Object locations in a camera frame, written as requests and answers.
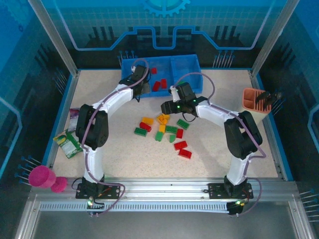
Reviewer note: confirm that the orange lego brick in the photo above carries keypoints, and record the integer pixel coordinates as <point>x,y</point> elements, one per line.
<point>162,120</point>

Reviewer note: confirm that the small red lego brick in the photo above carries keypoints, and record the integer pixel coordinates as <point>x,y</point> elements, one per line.
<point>153,71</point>

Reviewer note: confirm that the long yellow lego brick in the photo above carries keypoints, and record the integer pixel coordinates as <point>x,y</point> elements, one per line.
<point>147,121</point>

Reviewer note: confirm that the green sloped lego brick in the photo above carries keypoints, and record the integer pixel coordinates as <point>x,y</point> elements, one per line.
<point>172,138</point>

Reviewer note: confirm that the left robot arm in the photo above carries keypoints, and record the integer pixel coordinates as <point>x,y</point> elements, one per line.
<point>92,129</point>

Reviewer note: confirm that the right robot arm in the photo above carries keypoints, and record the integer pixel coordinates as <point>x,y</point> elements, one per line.
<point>243,137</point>

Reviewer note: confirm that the blue three-compartment bin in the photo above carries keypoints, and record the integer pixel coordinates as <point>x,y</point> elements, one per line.
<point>189,72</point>

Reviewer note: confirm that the purple snack packet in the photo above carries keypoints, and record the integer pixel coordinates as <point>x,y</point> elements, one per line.
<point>73,119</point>

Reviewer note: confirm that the beige orange utensil holder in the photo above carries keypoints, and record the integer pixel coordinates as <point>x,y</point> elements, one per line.
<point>249,117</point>

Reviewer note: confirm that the black utensil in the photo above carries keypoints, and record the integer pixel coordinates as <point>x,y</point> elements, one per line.
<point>264,97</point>

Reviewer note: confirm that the green snack packet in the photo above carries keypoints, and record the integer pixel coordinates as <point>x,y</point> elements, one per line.
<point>67,144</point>

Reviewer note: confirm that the black electronics box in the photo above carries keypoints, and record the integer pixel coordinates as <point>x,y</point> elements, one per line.
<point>96,206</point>
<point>234,210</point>

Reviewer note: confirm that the small pink cup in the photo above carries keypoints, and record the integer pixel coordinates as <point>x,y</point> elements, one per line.
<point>59,185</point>

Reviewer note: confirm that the large pink cup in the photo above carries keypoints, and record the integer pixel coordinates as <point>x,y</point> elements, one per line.
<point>40,175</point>

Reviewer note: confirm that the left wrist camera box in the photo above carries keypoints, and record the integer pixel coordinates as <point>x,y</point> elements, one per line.
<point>133,67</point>

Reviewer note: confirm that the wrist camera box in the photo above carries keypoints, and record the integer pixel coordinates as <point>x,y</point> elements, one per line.
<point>133,67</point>
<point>173,93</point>

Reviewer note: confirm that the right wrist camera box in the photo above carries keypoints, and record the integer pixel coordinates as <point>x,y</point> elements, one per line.
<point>173,93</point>

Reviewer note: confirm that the aluminium mounting rail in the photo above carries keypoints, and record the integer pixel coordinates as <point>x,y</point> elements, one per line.
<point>162,189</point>

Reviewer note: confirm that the aluminium frame post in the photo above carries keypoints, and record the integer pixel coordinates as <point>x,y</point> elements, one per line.
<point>56,39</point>
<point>270,39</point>

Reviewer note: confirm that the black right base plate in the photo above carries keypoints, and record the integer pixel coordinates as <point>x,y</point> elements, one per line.
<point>214,190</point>

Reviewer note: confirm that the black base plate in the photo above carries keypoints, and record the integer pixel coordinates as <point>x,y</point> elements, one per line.
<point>214,190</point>
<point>112,191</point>

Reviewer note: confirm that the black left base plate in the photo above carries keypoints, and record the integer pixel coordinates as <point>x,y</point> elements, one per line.
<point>112,191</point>

